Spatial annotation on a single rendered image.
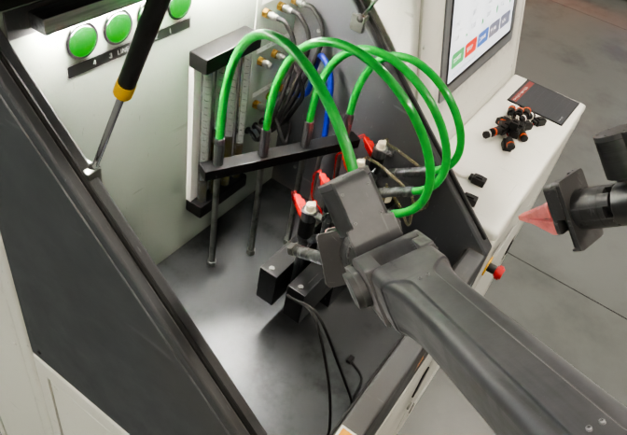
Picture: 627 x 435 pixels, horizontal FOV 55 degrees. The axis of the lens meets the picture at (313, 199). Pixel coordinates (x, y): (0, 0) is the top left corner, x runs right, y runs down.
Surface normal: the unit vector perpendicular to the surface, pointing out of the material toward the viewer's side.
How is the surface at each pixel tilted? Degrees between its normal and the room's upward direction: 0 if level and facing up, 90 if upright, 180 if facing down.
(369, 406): 0
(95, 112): 90
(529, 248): 0
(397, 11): 90
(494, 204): 0
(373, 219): 46
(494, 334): 40
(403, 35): 90
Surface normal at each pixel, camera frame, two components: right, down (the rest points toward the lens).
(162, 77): 0.81, 0.48
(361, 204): 0.09, -0.04
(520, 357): -0.37, -0.89
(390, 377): 0.15, -0.73
